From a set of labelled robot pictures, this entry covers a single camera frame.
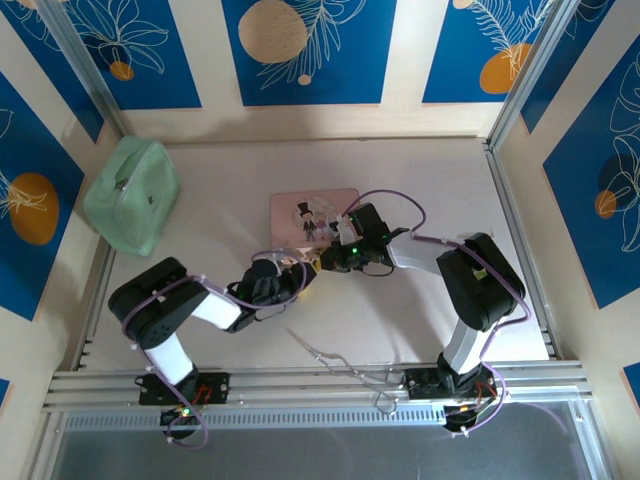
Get pink tin with wedding couple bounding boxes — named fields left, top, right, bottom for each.
left=269, top=187, right=361, bottom=251

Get metal forceps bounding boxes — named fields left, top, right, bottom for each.
left=284, top=327, right=407, bottom=416

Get mint green zip pouch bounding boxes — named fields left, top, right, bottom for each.
left=83, top=134, right=182, bottom=259

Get right gripper black wire loop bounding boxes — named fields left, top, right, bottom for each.
left=359, top=262, right=397, bottom=279

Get aluminium front rail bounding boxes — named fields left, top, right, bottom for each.
left=42, top=360, right=594, bottom=414

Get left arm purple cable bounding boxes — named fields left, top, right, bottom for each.
left=122, top=249, right=309, bottom=449

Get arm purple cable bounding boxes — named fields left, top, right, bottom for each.
left=122, top=249, right=309, bottom=449
left=347, top=188, right=531, bottom=441

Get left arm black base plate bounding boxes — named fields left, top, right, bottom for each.
left=136, top=371, right=232, bottom=406

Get grey slotted cable duct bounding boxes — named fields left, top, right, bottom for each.
left=62, top=405, right=451, bottom=432

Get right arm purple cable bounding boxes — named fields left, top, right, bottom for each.
left=347, top=188, right=531, bottom=441

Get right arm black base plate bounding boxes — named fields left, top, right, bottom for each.
left=403, top=366, right=504, bottom=402

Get aluminium right side rail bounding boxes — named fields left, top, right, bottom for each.
left=483, top=139, right=564, bottom=362

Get blue floral wall poster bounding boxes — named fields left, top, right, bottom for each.
left=542, top=47, right=640, bottom=311
left=422, top=0, right=557, bottom=105
left=62, top=0, right=204, bottom=111
left=519, top=0, right=640, bottom=135
left=221, top=0, right=399, bottom=107
left=0, top=0, right=106, bottom=146
left=0, top=69, right=86, bottom=322

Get aluminium right corner post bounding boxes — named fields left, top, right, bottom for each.
left=485, top=0, right=584, bottom=153

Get aluminium corner post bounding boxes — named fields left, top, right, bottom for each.
left=38, top=0, right=127, bottom=144
left=485, top=0, right=584, bottom=153

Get aluminium left corner post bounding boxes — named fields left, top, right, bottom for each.
left=38, top=0, right=127, bottom=144

